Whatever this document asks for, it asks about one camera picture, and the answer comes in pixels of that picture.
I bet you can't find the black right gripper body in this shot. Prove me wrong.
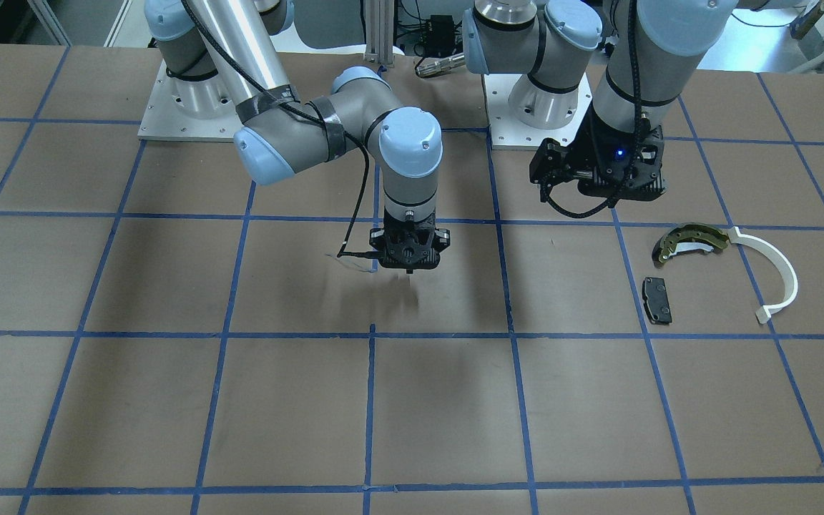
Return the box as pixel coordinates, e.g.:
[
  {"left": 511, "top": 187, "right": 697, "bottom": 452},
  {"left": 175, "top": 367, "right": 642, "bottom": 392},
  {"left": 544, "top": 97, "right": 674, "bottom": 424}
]
[{"left": 371, "top": 224, "right": 451, "bottom": 271}]

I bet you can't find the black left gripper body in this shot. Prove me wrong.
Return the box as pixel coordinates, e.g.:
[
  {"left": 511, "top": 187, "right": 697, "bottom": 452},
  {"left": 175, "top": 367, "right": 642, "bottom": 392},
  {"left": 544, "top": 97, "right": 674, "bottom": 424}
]
[{"left": 529, "top": 114, "right": 667, "bottom": 202}]

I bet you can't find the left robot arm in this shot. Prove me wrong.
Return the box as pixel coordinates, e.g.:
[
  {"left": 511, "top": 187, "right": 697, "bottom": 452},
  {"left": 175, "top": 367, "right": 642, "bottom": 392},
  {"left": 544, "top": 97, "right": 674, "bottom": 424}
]
[{"left": 461, "top": 1, "right": 737, "bottom": 207}]

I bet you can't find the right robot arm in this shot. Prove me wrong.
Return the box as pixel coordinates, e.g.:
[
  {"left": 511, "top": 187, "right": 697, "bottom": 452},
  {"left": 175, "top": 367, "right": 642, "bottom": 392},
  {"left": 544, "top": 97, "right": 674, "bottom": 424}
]
[{"left": 139, "top": 1, "right": 451, "bottom": 273}]

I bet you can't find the olive brake shoe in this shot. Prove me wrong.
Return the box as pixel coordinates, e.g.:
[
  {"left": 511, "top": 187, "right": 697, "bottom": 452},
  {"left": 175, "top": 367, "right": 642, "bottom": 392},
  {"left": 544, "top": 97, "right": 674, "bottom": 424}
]
[{"left": 652, "top": 222, "right": 730, "bottom": 266}]

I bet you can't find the dark grey brake pad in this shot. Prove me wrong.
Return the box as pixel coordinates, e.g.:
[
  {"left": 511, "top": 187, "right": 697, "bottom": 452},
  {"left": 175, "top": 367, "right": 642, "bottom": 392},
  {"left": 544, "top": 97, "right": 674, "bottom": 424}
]
[{"left": 642, "top": 277, "right": 673, "bottom": 325}]

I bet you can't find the white curved plastic part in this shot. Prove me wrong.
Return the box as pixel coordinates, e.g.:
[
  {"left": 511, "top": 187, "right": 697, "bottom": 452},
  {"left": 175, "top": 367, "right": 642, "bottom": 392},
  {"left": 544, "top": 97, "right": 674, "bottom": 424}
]
[{"left": 728, "top": 227, "right": 800, "bottom": 325}]

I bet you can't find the thin loose wire strand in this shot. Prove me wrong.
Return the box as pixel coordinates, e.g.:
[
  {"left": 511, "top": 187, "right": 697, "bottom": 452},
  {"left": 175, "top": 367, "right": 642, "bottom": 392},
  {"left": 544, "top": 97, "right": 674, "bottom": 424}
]
[{"left": 325, "top": 252, "right": 378, "bottom": 275}]

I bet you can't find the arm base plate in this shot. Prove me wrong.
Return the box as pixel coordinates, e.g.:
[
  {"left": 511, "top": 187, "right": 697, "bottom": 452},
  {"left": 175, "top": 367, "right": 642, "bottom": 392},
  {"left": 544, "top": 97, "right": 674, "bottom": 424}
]
[
  {"left": 483, "top": 73, "right": 592, "bottom": 150},
  {"left": 138, "top": 62, "right": 242, "bottom": 142}
]

